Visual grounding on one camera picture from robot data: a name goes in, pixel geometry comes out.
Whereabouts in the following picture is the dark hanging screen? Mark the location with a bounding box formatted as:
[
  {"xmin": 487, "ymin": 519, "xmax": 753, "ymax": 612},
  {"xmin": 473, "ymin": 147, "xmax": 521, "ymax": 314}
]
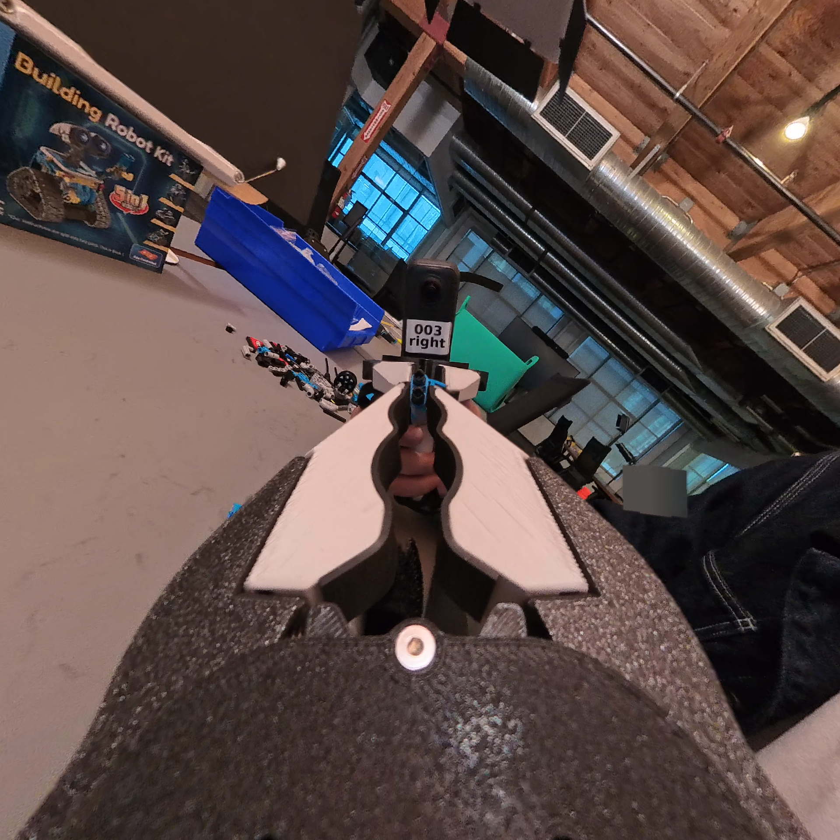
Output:
[{"xmin": 39, "ymin": 0, "xmax": 368, "ymax": 231}]

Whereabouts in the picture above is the black slanted board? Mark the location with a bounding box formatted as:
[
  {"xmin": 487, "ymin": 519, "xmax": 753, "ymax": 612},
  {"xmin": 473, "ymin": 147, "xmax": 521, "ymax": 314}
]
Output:
[{"xmin": 486, "ymin": 374, "xmax": 592, "ymax": 435}]

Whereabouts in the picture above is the silver ventilation duct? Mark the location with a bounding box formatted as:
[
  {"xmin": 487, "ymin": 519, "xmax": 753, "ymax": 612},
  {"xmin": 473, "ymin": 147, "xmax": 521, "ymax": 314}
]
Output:
[{"xmin": 459, "ymin": 59, "xmax": 840, "ymax": 368}]

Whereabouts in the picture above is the person's white shirt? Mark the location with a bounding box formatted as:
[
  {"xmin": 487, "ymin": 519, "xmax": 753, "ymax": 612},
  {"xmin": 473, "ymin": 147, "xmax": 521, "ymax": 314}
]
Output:
[{"xmin": 755, "ymin": 725, "xmax": 840, "ymax": 840}]

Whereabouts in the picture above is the blue plastic bin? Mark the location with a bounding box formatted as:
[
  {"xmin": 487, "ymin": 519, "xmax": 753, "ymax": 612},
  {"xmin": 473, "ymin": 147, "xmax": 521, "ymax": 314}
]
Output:
[{"xmin": 195, "ymin": 185, "xmax": 387, "ymax": 353}]

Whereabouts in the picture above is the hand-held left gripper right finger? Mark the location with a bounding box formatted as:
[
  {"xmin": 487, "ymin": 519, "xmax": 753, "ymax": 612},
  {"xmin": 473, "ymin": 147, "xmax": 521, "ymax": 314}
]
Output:
[{"xmin": 430, "ymin": 386, "xmax": 589, "ymax": 602}]

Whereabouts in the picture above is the wooden beam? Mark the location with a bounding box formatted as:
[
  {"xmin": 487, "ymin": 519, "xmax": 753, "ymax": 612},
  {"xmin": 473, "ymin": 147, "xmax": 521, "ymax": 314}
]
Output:
[{"xmin": 326, "ymin": 0, "xmax": 473, "ymax": 217}]

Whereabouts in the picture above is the dark overhead pipe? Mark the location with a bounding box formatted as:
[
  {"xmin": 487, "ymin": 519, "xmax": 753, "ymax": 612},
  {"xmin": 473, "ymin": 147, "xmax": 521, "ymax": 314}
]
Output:
[{"xmin": 449, "ymin": 134, "xmax": 736, "ymax": 454}]

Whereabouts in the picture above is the blue toy brick arm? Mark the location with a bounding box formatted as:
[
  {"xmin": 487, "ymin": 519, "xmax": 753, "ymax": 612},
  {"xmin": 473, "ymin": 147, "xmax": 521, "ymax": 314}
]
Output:
[{"xmin": 407, "ymin": 369, "xmax": 454, "ymax": 427}]

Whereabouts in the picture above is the pile of small brick parts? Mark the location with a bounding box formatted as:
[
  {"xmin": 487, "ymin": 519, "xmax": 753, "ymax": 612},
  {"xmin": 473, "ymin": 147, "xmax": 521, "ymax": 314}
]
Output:
[{"xmin": 239, "ymin": 335, "xmax": 382, "ymax": 422}]

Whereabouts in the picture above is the large paned window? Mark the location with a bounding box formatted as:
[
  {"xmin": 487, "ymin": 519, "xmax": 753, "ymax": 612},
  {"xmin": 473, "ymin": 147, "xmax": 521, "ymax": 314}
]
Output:
[
  {"xmin": 420, "ymin": 226, "xmax": 742, "ymax": 483},
  {"xmin": 326, "ymin": 108, "xmax": 442, "ymax": 263}
]

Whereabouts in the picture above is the person's dark denim jacket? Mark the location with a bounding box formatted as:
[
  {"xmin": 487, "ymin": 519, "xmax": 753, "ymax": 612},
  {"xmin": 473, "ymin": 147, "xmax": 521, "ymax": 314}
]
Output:
[{"xmin": 689, "ymin": 449, "xmax": 840, "ymax": 739}]

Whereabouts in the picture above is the grey hanging panel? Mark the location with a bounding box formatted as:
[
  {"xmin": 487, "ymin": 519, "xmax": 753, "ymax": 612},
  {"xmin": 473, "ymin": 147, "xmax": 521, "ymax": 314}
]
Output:
[{"xmin": 453, "ymin": 0, "xmax": 588, "ymax": 99}]

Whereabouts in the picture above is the dark blue robot kit box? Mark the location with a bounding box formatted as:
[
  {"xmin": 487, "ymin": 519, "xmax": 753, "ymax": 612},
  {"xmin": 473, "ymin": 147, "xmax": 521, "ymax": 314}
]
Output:
[{"xmin": 0, "ymin": 20, "xmax": 204, "ymax": 273}]

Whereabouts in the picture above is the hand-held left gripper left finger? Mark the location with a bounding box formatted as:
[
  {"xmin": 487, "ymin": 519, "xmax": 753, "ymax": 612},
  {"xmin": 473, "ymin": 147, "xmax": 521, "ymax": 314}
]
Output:
[{"xmin": 244, "ymin": 386, "xmax": 404, "ymax": 601}]

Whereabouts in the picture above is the black office chair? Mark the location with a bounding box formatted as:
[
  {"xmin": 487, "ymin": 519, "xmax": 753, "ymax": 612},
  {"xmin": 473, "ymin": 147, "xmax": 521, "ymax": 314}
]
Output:
[
  {"xmin": 577, "ymin": 436, "xmax": 618, "ymax": 487},
  {"xmin": 535, "ymin": 413, "xmax": 575, "ymax": 476}
]

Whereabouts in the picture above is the green plastic holder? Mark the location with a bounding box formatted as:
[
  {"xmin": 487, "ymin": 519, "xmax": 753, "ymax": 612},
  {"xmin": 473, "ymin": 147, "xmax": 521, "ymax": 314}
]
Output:
[{"xmin": 453, "ymin": 295, "xmax": 540, "ymax": 416}]

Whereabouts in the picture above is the person's right hand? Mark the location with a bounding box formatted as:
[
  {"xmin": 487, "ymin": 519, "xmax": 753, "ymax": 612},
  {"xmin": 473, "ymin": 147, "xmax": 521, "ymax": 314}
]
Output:
[{"xmin": 391, "ymin": 423, "xmax": 455, "ymax": 509}]

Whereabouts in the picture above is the grey desk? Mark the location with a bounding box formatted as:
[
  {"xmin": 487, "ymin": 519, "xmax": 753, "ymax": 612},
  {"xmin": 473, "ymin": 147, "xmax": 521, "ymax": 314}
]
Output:
[{"xmin": 0, "ymin": 213, "xmax": 421, "ymax": 840}]

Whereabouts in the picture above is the white air vent grille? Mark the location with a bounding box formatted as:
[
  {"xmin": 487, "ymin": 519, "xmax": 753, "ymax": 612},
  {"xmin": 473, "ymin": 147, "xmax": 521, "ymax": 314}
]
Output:
[
  {"xmin": 766, "ymin": 298, "xmax": 840, "ymax": 382},
  {"xmin": 532, "ymin": 82, "xmax": 621, "ymax": 168}
]

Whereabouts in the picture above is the white roller tube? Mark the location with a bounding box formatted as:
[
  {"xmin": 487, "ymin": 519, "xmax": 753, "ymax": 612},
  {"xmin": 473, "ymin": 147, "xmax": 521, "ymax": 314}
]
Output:
[{"xmin": 0, "ymin": 0, "xmax": 245, "ymax": 185}]

